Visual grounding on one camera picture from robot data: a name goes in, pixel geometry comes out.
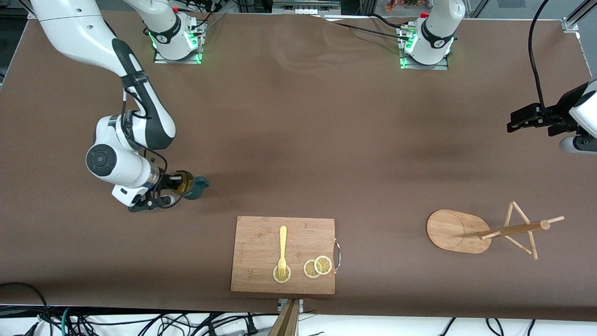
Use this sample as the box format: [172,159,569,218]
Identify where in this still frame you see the teal cup yellow inside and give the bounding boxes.
[174,170,211,201]

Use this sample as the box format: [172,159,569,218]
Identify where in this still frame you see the wooden cup rack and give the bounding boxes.
[426,201,565,260]

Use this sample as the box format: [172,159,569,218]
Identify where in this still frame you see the bamboo cutting board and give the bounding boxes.
[230,216,336,295]

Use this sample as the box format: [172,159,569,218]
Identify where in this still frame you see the brown table cover sheet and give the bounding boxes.
[0,9,597,322]

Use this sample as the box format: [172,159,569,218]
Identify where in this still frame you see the yellow plastic fork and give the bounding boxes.
[278,226,288,277]

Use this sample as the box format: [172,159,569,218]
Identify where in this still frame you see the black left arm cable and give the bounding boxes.
[528,0,567,129]

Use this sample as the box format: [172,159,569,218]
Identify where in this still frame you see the aluminium frame profile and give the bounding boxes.
[561,0,597,34]

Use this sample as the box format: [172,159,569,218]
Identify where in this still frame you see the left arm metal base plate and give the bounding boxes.
[398,26,450,71]

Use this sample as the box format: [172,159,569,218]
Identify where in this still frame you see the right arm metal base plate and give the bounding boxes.
[153,20,206,65]

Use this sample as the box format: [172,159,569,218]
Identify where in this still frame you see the black floor cable loop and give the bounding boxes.
[0,282,53,336]

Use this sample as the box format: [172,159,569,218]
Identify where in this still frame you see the black cable on table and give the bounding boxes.
[324,13,413,42]

